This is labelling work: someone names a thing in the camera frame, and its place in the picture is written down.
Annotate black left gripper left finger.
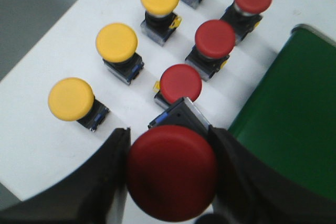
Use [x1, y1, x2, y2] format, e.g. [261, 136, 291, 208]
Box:
[1, 128, 131, 223]

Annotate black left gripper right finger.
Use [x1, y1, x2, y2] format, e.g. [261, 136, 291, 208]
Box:
[208, 126, 335, 223]

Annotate red mushroom push button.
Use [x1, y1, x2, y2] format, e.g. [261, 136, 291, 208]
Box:
[127, 98, 218, 222]

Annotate yellow push button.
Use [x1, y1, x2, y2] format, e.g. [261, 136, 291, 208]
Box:
[48, 77, 110, 132]
[96, 23, 144, 85]
[140, 0, 182, 46]

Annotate green conveyor belt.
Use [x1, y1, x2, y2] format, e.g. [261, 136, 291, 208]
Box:
[229, 24, 335, 200]

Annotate red push button near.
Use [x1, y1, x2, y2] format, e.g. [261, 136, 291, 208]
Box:
[153, 64, 202, 109]

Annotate red push button middle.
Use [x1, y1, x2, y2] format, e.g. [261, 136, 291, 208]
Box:
[185, 19, 235, 81]

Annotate red push button far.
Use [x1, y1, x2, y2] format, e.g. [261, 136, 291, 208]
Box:
[221, 0, 272, 44]

